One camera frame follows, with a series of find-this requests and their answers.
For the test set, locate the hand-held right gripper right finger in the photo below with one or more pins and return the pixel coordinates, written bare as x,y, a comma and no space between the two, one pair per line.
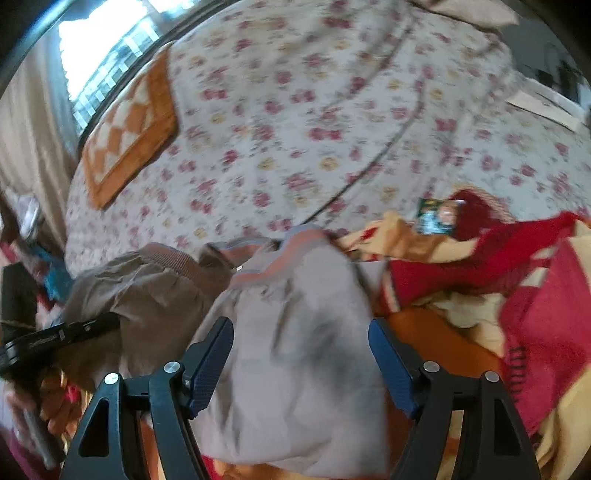
392,369

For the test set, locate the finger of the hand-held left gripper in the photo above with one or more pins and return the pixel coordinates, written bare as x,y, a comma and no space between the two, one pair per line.
85,327

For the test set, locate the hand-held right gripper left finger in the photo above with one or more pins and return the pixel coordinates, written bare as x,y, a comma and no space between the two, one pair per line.
210,369

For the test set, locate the large grey garment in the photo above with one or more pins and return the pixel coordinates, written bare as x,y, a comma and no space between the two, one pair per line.
295,350

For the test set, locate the person's left hand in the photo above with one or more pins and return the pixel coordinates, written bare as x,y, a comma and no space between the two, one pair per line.
55,406

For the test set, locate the teal cloth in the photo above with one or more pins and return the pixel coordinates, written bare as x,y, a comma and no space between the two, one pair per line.
55,274

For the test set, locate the orange red yellow printed blanket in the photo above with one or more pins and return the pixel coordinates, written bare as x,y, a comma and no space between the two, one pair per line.
531,295

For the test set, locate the small printed packet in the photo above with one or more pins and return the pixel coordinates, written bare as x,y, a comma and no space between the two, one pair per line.
436,216

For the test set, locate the dark red knitted cloth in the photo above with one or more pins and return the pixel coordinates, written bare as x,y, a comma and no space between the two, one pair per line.
480,212

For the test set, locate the beige curtain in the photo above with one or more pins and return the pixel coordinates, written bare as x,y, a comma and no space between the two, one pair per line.
32,138

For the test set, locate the orange checkered cushion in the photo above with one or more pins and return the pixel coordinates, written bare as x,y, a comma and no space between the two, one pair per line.
134,129

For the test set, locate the floral bed sheet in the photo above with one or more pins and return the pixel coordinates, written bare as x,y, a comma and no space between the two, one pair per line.
323,115

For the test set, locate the window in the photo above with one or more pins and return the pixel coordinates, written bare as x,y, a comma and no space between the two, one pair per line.
97,46

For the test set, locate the white papers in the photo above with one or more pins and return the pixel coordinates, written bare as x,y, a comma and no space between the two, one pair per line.
547,108

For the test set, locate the dark furniture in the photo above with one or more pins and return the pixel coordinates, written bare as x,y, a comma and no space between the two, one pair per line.
554,60

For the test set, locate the beige pillow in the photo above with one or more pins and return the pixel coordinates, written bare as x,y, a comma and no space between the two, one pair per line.
466,10

